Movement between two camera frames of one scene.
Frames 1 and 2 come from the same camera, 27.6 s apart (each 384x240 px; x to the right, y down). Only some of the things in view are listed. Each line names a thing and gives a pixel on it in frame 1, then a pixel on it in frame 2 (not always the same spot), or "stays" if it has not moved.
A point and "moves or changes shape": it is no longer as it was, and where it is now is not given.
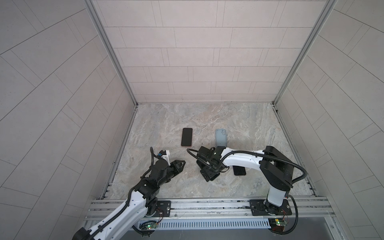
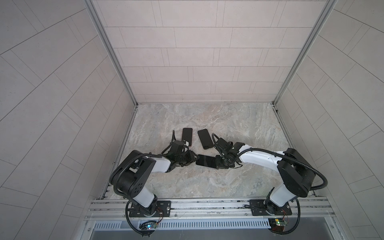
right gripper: [203, 167] -> [228, 166]
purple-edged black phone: [186, 137] stays
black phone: [239, 170] moves or changes shape
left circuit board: [148, 225] stays
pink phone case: [186, 137] stays
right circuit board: [277, 224] stays
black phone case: [207, 177] -> [205, 139]
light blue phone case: [221, 137] moves or changes shape
